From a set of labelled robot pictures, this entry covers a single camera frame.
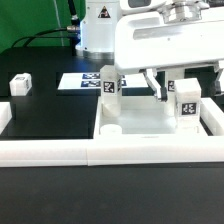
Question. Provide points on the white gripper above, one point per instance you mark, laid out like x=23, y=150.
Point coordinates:
x=144, y=41

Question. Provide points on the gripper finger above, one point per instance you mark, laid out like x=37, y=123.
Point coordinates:
x=217, y=87

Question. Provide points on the white square tabletop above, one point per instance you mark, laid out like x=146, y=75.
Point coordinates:
x=141, y=117

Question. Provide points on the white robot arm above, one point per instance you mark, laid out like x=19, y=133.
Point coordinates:
x=98, y=27

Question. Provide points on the white U-shaped fence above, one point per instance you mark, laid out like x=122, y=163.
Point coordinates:
x=122, y=149

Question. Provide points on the white marker sheet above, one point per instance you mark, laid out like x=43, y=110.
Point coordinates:
x=91, y=80

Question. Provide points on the metal cable connector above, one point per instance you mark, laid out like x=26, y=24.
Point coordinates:
x=73, y=28

